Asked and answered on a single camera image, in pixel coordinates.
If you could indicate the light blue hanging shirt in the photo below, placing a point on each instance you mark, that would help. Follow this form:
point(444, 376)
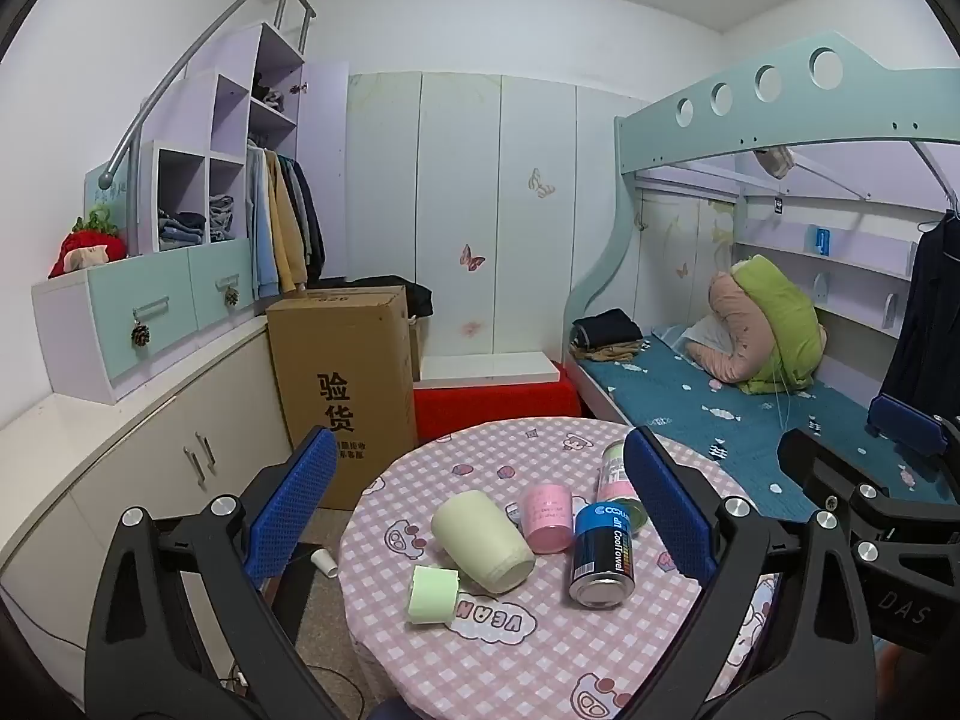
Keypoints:
point(259, 232)

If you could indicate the dark hanging garment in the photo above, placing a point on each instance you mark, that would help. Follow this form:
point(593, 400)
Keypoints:
point(926, 315)

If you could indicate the green blanket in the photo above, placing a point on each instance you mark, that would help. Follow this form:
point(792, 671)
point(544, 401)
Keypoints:
point(784, 315)

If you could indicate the black and blue can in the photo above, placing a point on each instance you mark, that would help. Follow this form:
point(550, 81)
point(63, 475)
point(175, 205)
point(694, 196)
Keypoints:
point(600, 555)

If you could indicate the black bag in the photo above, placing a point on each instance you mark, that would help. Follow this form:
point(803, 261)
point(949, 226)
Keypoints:
point(409, 296)

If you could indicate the yellow hanging coat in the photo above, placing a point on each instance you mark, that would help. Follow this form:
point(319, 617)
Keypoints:
point(285, 232)

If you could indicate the teal printed bedsheet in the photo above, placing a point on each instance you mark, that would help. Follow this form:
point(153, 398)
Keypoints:
point(720, 412)

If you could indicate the red strawberry plush toy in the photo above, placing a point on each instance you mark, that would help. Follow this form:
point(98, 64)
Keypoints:
point(86, 247)

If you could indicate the pine cone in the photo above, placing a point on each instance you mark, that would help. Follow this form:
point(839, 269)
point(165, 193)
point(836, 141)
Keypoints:
point(232, 297)
point(140, 335)

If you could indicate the pale butterfly sticker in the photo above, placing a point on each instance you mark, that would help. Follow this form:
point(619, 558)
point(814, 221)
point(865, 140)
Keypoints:
point(541, 183)

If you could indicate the pink butterfly sticker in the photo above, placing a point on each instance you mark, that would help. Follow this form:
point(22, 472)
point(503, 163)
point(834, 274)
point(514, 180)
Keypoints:
point(472, 257)

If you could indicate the grey metal handrail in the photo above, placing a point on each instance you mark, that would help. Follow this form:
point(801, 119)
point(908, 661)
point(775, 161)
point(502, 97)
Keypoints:
point(187, 60)

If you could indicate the small green cup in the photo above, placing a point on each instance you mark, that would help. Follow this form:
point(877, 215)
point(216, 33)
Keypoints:
point(431, 596)

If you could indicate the folded grey clothes stack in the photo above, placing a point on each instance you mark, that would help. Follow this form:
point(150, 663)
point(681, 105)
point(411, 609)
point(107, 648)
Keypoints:
point(221, 217)

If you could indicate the small white paper cup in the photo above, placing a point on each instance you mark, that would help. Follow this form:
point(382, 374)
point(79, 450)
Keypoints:
point(324, 562)

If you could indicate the pink quilt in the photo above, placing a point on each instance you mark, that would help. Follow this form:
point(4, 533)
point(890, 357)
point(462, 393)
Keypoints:
point(739, 330)

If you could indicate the folded dark jeans stack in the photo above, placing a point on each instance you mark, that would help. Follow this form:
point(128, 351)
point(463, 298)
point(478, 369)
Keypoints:
point(182, 229)

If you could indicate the round table with pink checked cloth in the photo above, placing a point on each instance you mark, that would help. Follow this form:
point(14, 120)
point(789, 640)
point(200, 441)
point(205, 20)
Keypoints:
point(540, 652)

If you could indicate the red cloth-covered box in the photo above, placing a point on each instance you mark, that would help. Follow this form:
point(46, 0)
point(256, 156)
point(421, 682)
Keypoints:
point(487, 409)

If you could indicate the stepped shelf cabinet with drawers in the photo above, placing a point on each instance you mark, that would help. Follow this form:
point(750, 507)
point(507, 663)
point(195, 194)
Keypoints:
point(172, 300)

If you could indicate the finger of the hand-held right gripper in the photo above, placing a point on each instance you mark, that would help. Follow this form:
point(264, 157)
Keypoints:
point(904, 420)
point(817, 465)

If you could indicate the grey hanging pouch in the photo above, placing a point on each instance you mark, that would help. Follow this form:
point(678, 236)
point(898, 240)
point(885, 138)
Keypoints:
point(774, 161)

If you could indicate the white board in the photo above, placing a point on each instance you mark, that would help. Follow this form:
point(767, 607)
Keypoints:
point(487, 367)

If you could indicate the light green cup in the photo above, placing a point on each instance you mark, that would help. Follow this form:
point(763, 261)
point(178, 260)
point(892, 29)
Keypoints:
point(480, 540)

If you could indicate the pink cup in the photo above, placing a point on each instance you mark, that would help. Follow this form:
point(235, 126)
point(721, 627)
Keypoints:
point(547, 517)

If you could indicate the low white cabinet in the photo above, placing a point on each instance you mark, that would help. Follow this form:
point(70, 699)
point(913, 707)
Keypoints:
point(112, 465)

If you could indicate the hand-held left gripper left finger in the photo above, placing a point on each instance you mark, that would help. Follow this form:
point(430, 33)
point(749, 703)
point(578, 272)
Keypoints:
point(294, 510)

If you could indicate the dark hanging jackets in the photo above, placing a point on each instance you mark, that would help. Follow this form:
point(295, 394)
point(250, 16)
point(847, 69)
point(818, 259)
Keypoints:
point(311, 217)

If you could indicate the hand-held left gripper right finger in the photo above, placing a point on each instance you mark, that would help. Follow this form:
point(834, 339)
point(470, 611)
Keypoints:
point(666, 502)

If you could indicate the small blue box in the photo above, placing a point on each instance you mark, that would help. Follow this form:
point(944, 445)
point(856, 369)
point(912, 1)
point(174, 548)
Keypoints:
point(819, 241)

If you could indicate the folded dark and tan clothes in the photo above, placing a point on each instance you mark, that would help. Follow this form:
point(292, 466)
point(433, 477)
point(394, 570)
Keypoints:
point(604, 334)

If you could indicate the white wardrobe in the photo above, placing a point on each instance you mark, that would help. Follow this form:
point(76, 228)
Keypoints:
point(495, 210)

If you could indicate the white pillow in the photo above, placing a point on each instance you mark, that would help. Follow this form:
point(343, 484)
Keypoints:
point(701, 337)

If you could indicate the tall cardboard box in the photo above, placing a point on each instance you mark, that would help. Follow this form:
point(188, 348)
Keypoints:
point(352, 390)

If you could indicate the green pink drink can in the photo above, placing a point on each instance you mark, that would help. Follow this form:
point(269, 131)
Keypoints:
point(613, 476)

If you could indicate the mint green bunk bed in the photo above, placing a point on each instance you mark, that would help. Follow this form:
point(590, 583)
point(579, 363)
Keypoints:
point(675, 135)

